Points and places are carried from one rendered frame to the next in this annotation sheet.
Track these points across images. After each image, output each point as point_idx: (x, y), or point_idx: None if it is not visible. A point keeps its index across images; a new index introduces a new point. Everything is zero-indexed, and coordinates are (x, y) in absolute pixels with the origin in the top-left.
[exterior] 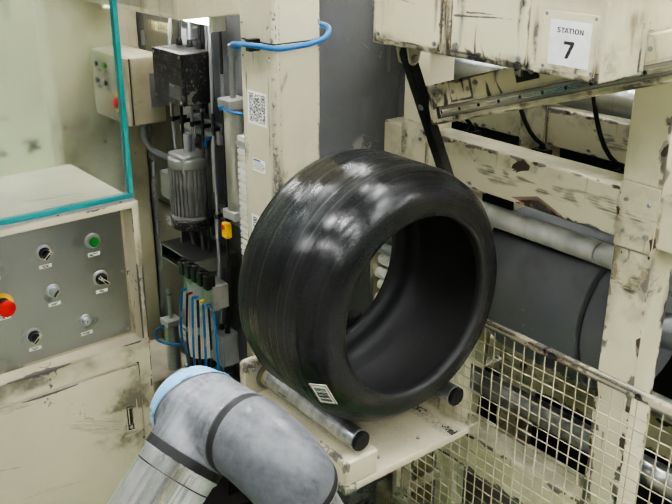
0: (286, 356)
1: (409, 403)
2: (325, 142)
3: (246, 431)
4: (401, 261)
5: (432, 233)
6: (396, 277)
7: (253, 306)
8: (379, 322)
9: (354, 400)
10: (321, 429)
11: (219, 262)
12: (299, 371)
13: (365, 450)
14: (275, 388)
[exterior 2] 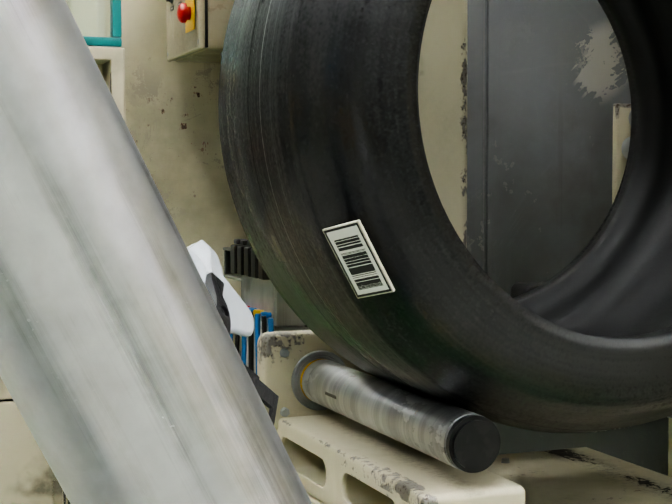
0: (276, 163)
1: (622, 377)
2: (528, 14)
3: None
4: (652, 154)
5: None
6: (640, 191)
7: (232, 82)
8: (596, 291)
9: (449, 303)
10: (400, 457)
11: None
12: (302, 196)
13: (491, 485)
14: (321, 386)
